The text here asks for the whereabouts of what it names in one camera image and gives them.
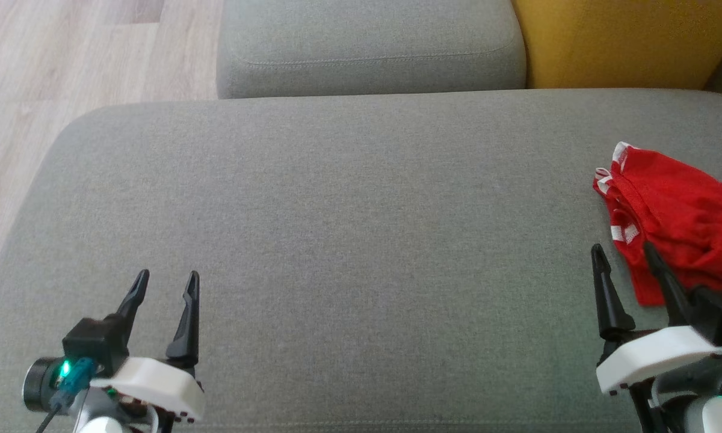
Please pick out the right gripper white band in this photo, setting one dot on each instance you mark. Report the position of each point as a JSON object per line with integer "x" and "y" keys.
{"x": 656, "y": 361}

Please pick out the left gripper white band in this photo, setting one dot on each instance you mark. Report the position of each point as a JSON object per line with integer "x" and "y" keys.
{"x": 156, "y": 385}

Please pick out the red shorts wide white stripe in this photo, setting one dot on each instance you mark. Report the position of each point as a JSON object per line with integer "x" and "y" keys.
{"x": 680, "y": 204}

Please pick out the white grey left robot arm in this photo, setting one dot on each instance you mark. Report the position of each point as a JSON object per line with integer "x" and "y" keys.
{"x": 42, "y": 385}

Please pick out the grey sofa seat cushion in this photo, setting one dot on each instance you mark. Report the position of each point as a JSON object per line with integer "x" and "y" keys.
{"x": 337, "y": 240}

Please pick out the yellow sofa cushion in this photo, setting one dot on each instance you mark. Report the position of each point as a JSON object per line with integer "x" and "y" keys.
{"x": 626, "y": 42}

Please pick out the grey sofa back cushion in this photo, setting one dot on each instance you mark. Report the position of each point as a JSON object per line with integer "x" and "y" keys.
{"x": 367, "y": 42}

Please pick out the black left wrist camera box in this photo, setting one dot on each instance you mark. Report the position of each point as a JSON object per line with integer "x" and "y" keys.
{"x": 93, "y": 343}

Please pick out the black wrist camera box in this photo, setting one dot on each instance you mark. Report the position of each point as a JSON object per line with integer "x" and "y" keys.
{"x": 719, "y": 313}
{"x": 93, "y": 343}

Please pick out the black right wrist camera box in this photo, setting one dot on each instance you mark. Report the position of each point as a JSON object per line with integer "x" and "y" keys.
{"x": 719, "y": 313}

